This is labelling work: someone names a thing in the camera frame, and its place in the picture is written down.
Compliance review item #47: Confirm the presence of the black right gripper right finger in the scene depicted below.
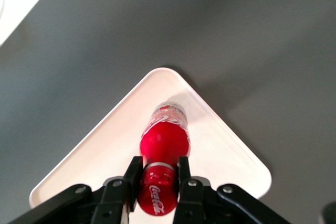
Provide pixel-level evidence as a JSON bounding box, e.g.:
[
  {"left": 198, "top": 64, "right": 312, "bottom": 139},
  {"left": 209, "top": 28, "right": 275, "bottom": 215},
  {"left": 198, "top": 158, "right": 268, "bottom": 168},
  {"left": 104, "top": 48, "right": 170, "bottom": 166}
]
[{"left": 172, "top": 155, "right": 292, "bottom": 224}]

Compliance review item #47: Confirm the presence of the white rectangular tray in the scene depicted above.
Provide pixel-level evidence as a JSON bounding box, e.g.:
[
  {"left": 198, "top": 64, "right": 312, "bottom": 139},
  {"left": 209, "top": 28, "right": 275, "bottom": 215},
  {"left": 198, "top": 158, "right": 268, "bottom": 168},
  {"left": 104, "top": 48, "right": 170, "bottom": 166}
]
[{"left": 28, "top": 67, "right": 272, "bottom": 224}]

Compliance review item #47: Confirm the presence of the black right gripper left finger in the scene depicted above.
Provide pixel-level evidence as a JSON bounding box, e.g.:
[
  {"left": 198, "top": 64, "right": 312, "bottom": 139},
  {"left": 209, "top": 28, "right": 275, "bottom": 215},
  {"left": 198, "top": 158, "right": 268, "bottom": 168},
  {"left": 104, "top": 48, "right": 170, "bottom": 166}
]
[{"left": 7, "top": 155, "right": 144, "bottom": 224}]

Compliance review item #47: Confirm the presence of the red coke bottle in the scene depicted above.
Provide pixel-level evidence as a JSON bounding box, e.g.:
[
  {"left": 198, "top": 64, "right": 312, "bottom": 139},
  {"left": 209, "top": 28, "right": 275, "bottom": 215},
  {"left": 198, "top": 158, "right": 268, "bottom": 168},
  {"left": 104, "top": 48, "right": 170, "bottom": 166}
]
[{"left": 136, "top": 101, "right": 191, "bottom": 217}]

